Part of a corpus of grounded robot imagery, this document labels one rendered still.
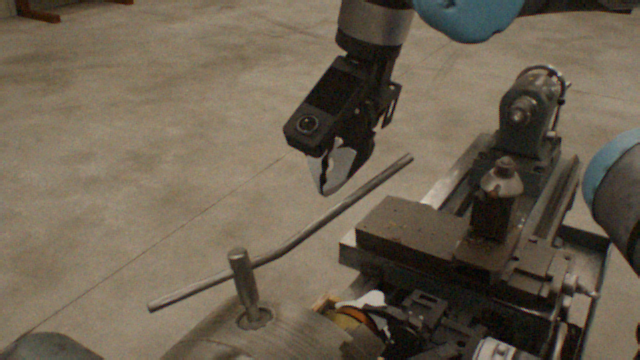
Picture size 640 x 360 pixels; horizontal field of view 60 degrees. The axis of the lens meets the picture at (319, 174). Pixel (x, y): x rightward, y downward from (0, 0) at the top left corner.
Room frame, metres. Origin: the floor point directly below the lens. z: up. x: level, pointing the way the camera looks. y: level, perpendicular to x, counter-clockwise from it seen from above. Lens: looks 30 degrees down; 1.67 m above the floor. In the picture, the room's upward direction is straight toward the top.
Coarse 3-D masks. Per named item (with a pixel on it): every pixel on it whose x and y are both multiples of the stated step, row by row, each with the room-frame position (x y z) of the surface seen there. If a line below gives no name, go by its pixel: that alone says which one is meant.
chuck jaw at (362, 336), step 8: (344, 328) 0.53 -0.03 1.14; (352, 328) 0.50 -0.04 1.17; (360, 328) 0.46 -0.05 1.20; (368, 328) 0.47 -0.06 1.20; (352, 336) 0.45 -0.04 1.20; (360, 336) 0.45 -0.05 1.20; (368, 336) 0.46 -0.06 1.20; (352, 344) 0.43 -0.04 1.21; (360, 344) 0.44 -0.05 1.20; (368, 344) 0.45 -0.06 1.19; (376, 344) 0.45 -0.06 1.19; (344, 352) 0.42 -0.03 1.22; (352, 352) 0.42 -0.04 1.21; (360, 352) 0.42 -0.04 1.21; (368, 352) 0.44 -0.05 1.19; (376, 352) 0.44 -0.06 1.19
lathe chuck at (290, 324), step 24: (216, 312) 0.49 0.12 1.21; (240, 312) 0.46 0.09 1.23; (288, 312) 0.45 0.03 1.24; (312, 312) 0.45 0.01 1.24; (192, 336) 0.44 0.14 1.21; (216, 336) 0.43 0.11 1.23; (240, 336) 0.42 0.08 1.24; (264, 336) 0.42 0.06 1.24; (288, 336) 0.42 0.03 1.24; (312, 336) 0.42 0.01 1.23; (336, 336) 0.43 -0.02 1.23
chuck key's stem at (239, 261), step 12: (228, 252) 0.46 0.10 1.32; (240, 252) 0.45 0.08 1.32; (240, 264) 0.45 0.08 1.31; (240, 276) 0.44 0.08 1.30; (252, 276) 0.45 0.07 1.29; (240, 288) 0.44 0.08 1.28; (252, 288) 0.45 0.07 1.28; (240, 300) 0.44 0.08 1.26; (252, 300) 0.44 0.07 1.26; (252, 312) 0.44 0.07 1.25
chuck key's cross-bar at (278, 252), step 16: (400, 160) 0.57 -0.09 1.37; (384, 176) 0.55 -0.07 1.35; (368, 192) 0.54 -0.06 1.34; (336, 208) 0.52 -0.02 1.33; (320, 224) 0.50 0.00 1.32; (288, 240) 0.49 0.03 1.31; (304, 240) 0.49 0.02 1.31; (256, 256) 0.47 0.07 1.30; (272, 256) 0.47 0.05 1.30; (224, 272) 0.44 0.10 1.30; (192, 288) 0.42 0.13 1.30; (208, 288) 0.43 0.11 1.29; (160, 304) 0.41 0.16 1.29
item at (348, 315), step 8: (336, 312) 0.59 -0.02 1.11; (344, 312) 0.58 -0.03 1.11; (352, 312) 0.58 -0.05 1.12; (360, 312) 0.58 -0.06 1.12; (336, 320) 0.56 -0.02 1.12; (344, 320) 0.56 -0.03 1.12; (352, 320) 0.56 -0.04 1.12; (360, 320) 0.57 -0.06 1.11; (368, 320) 0.57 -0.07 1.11; (376, 328) 0.57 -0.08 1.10; (376, 336) 0.56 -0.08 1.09
